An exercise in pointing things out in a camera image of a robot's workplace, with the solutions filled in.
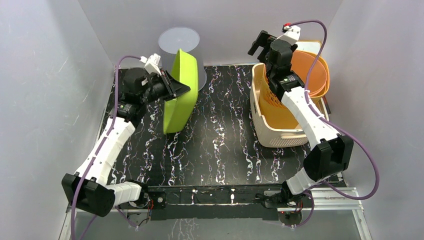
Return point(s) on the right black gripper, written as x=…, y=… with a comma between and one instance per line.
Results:
x=264, y=40

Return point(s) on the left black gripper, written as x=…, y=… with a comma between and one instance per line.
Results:
x=173, y=88

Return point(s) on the green plastic tub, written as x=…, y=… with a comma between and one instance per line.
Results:
x=185, y=82

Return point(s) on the grey plastic bucket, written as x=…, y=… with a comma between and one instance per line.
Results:
x=186, y=39

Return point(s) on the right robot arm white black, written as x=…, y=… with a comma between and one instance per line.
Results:
x=330, y=151

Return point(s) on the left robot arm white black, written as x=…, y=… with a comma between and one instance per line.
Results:
x=87, y=189

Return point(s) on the yellow slatted plastic basket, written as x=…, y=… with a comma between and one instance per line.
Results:
x=276, y=114

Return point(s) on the cream perforated laundry basket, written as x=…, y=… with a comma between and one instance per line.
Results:
x=267, y=136

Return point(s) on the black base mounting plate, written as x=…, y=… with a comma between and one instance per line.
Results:
x=212, y=202

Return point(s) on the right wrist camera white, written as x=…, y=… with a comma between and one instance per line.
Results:
x=291, y=33

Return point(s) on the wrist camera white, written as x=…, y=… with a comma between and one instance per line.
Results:
x=151, y=63
x=291, y=33

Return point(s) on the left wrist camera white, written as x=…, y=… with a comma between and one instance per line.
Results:
x=151, y=63

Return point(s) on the aluminium frame rail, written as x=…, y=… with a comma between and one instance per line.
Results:
x=322, y=199

